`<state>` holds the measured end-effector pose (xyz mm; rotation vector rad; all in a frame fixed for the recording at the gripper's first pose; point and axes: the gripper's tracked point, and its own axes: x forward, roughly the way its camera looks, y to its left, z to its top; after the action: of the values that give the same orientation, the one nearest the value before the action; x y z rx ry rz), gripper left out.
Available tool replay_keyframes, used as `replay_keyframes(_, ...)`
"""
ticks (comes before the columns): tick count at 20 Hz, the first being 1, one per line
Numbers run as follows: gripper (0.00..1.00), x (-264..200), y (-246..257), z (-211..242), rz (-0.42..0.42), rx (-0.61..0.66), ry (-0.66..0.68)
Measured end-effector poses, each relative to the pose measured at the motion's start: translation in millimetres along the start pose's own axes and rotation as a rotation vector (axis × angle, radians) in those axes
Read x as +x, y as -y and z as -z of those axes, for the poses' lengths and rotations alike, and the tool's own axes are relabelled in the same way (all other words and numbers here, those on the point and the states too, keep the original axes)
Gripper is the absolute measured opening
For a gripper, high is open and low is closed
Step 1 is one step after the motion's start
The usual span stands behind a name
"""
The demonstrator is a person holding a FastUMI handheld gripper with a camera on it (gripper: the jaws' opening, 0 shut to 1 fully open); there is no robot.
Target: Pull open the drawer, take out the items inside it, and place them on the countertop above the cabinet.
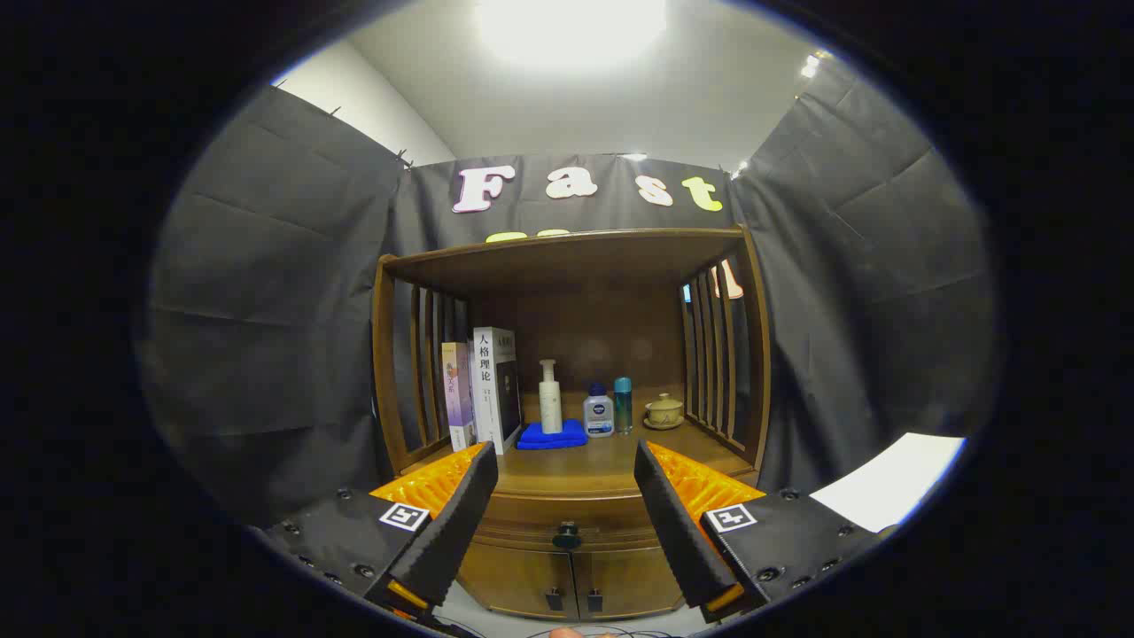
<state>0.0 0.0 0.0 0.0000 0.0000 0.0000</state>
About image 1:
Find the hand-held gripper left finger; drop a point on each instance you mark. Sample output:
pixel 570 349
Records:
pixel 452 532

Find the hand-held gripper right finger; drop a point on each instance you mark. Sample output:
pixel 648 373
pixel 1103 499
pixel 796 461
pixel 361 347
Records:
pixel 682 532

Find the brown wooden drawer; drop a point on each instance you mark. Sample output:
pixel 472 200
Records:
pixel 532 514

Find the wooden countertop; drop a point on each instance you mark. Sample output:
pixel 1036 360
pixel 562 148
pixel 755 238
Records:
pixel 585 465

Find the brown wooden cabinet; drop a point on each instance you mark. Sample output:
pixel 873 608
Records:
pixel 576 266

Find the beige lidded tea cup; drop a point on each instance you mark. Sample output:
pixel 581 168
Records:
pixel 664 412

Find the blue folded towel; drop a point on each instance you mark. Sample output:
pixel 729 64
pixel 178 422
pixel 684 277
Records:
pixel 549 440

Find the teal slim bottle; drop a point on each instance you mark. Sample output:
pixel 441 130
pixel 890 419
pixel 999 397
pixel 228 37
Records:
pixel 623 408

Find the purple book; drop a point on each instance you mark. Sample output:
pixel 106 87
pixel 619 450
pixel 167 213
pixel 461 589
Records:
pixel 456 390

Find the white bottle with blue cap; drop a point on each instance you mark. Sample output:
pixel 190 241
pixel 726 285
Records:
pixel 599 416

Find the white thick book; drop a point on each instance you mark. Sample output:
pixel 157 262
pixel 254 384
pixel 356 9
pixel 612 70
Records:
pixel 485 390

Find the white pump bottle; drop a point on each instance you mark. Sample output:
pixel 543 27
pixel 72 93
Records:
pixel 550 408

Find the white flat panel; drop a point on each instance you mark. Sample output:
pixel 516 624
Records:
pixel 886 483

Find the black backdrop cloth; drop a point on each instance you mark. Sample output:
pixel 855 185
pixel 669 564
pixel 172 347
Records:
pixel 266 310

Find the ceiling light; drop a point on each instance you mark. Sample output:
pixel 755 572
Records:
pixel 571 27

